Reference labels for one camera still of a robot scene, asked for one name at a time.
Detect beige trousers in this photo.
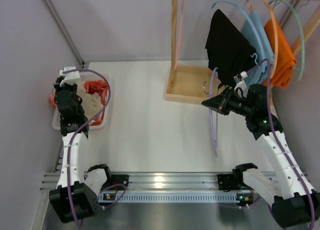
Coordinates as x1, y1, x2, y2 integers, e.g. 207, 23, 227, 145
58, 79, 106, 120

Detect purple hanger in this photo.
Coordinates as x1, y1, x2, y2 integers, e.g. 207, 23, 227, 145
203, 67, 218, 157

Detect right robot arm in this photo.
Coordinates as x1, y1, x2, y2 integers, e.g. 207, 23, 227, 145
201, 84, 320, 229

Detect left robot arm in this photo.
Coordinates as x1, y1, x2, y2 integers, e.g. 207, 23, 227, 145
49, 72, 111, 228

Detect black trousers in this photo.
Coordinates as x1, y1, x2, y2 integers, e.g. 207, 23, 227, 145
205, 9, 256, 87

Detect blue hanger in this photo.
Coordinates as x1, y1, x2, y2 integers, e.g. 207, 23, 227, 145
211, 0, 275, 66

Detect orange trousers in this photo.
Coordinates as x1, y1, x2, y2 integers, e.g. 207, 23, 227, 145
270, 20, 296, 88

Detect light blue trousers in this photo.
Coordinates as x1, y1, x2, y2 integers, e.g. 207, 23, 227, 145
241, 10, 275, 86

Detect orange hanger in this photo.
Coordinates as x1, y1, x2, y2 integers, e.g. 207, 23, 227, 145
261, 0, 280, 81

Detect pink hanger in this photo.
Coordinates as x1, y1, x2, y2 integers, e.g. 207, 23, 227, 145
174, 0, 186, 70

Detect green hanger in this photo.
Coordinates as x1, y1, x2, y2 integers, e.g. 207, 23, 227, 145
272, 0, 310, 81

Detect white plastic basket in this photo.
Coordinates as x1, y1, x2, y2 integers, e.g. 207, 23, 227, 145
52, 72, 111, 130

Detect red white cloth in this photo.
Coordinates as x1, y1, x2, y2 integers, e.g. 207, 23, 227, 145
48, 81, 108, 127

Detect wooden clothes rack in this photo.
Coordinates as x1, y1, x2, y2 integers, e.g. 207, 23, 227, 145
165, 0, 319, 104

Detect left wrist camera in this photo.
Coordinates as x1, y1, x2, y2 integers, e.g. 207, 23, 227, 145
59, 66, 81, 84

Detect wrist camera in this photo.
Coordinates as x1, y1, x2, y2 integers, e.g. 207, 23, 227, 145
233, 71, 248, 91
59, 66, 81, 84

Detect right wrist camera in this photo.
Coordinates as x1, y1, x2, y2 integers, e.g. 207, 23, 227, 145
233, 71, 248, 91

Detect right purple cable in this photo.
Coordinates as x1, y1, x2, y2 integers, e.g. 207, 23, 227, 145
243, 58, 317, 230

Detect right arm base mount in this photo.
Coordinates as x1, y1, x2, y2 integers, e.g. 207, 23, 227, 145
217, 174, 241, 192

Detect aluminium rail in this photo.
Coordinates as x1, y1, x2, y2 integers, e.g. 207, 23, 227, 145
41, 171, 308, 191

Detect grey cable duct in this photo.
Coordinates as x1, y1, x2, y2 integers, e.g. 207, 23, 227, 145
98, 191, 240, 204

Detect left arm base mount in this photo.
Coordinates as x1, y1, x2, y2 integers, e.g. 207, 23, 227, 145
108, 174, 129, 191

